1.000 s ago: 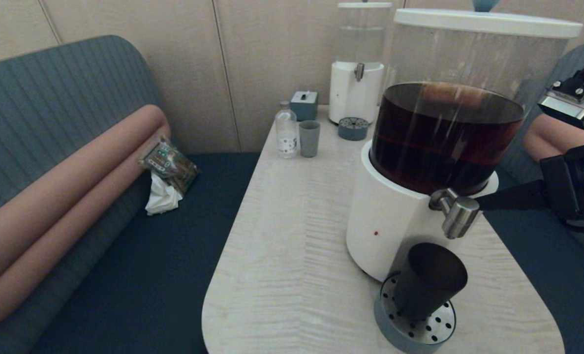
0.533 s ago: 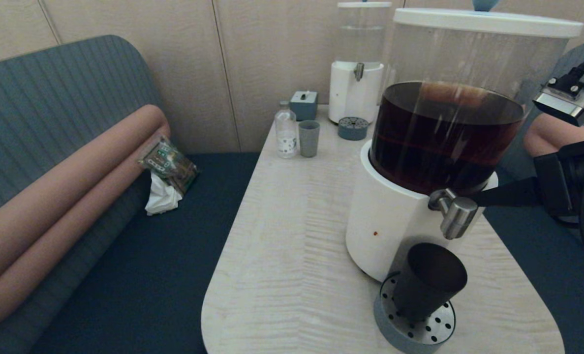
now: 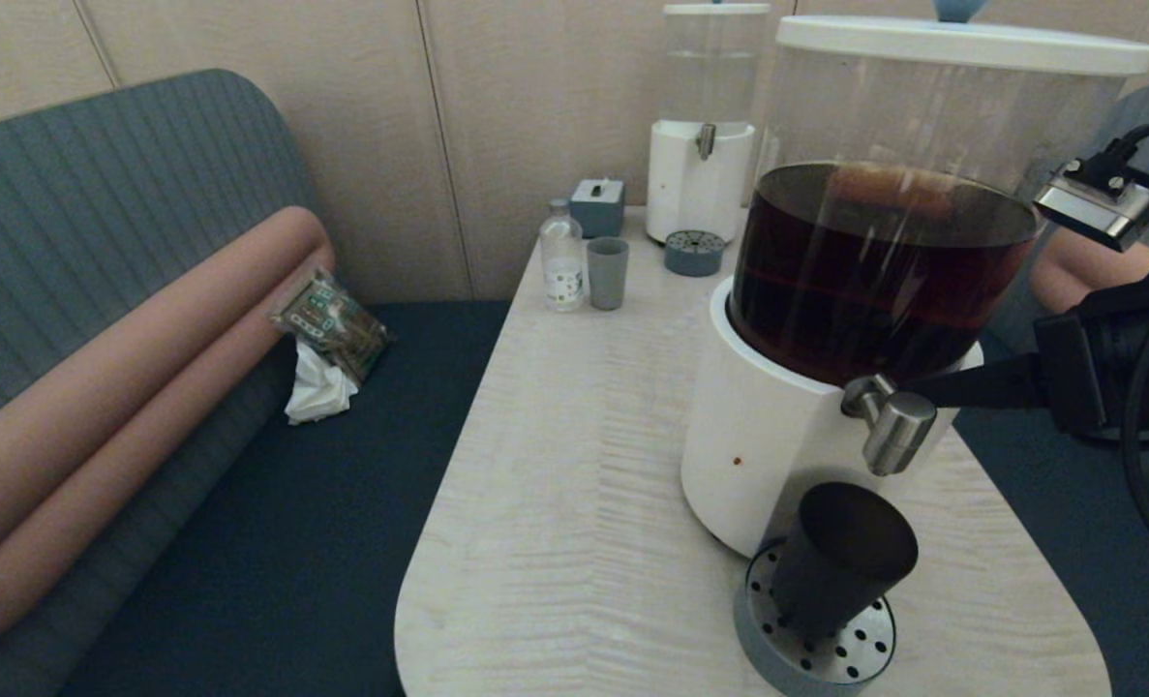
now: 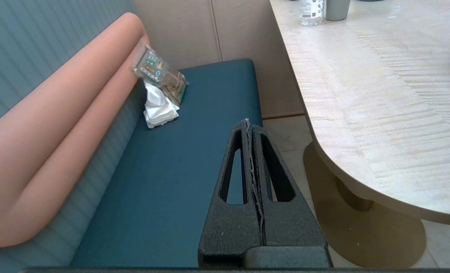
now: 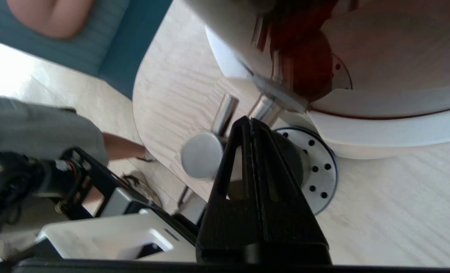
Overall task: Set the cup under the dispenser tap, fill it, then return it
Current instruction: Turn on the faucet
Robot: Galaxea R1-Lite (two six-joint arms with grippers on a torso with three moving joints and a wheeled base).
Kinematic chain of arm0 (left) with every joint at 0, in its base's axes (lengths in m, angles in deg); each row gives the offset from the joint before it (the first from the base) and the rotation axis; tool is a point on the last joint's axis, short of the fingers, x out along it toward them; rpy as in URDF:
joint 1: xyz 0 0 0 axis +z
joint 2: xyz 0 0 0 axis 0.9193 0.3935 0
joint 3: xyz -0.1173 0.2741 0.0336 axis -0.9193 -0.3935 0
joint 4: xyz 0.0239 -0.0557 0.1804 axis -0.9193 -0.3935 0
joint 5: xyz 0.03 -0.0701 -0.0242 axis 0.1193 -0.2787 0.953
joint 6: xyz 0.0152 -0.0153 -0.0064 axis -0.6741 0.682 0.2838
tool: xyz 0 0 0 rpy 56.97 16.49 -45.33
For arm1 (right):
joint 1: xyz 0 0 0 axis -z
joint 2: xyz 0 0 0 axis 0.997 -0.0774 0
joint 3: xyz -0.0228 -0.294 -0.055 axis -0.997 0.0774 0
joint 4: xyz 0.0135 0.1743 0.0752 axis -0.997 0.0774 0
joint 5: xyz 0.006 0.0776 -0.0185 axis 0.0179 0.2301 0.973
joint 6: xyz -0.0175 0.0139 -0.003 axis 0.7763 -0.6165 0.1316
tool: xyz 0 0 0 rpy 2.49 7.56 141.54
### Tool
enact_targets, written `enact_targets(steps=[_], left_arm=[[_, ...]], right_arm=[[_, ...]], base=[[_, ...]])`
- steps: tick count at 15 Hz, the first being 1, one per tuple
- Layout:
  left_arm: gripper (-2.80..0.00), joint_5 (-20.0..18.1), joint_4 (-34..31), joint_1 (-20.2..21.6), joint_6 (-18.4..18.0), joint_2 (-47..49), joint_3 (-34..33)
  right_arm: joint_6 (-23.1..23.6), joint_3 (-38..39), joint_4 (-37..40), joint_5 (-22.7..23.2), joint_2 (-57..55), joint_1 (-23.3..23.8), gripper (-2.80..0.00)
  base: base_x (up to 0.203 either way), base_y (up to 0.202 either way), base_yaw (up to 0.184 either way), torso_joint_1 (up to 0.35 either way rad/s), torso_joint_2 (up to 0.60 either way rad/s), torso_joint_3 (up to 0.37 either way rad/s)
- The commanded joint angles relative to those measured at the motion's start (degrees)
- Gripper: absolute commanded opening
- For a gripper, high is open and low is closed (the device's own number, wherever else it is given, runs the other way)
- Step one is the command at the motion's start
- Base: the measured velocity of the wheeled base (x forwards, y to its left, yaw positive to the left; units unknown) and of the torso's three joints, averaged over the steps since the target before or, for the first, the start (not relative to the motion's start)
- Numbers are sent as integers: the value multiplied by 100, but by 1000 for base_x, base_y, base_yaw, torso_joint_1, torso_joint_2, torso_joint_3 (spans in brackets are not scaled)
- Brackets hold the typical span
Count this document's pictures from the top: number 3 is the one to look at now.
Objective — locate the pink bolster cushion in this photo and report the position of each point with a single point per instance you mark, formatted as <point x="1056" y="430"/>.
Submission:
<point x="148" y="358"/>
<point x="1077" y="271"/>

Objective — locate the black tapered cup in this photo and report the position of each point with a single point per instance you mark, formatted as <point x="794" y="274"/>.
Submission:
<point x="840" y="561"/>

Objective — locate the clear plastic bottle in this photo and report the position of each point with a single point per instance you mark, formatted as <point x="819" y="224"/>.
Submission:
<point x="562" y="271"/>

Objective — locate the green snack packet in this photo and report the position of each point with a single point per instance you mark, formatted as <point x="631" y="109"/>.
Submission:
<point x="330" y="324"/>

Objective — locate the crumpled white tissue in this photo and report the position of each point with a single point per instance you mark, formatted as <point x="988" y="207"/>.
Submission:
<point x="317" y="392"/>

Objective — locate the blue-grey tissue box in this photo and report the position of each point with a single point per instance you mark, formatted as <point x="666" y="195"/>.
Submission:
<point x="596" y="208"/>

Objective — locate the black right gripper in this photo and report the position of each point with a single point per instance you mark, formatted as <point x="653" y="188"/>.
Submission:
<point x="1077" y="373"/>

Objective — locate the grey-blue cup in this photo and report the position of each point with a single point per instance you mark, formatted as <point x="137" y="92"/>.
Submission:
<point x="608" y="276"/>

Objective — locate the pink right bolster cushion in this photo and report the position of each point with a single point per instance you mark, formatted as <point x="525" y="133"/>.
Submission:
<point x="1077" y="271"/>

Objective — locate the teal bench sofa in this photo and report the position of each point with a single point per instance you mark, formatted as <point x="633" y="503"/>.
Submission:
<point x="100" y="194"/>
<point x="1048" y="503"/>

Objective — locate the teal right bench sofa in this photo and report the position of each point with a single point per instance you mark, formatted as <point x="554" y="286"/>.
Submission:
<point x="1048" y="503"/>

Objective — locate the large dark tea dispenser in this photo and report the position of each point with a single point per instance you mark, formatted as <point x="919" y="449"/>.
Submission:
<point x="777" y="426"/>

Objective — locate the small clear water dispenser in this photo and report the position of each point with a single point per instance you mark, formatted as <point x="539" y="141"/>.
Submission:
<point x="695" y="184"/>

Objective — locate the small blue-grey perforated drip tray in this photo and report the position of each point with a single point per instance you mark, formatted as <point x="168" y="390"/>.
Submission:
<point x="694" y="257"/>

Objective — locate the teal left bench sofa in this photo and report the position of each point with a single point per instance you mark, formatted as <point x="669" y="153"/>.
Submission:
<point x="100" y="194"/>

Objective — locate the large blue-grey perforated drip tray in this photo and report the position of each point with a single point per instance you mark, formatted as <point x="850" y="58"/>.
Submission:
<point x="763" y="653"/>

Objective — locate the pink left bolster cushion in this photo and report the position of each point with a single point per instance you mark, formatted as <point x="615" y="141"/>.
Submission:
<point x="148" y="358"/>

